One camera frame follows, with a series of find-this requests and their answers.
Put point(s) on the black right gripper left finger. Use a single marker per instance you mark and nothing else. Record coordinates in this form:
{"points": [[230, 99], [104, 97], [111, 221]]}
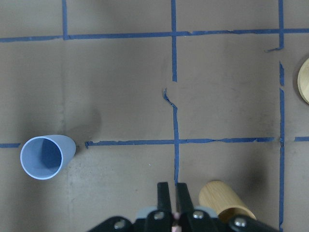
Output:
{"points": [[163, 197]]}

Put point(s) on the wooden cup tree stand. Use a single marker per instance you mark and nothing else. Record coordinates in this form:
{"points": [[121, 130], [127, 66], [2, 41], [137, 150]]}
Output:
{"points": [[303, 81]]}

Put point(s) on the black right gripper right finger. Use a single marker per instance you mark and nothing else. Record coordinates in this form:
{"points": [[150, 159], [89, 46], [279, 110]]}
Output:
{"points": [[183, 200]]}

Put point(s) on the light blue plastic cup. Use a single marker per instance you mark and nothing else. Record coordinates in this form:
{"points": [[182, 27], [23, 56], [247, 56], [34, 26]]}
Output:
{"points": [[43, 157]]}

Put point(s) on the wooden cylinder holder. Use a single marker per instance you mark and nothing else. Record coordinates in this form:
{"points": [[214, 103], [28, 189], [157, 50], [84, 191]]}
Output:
{"points": [[223, 200]]}

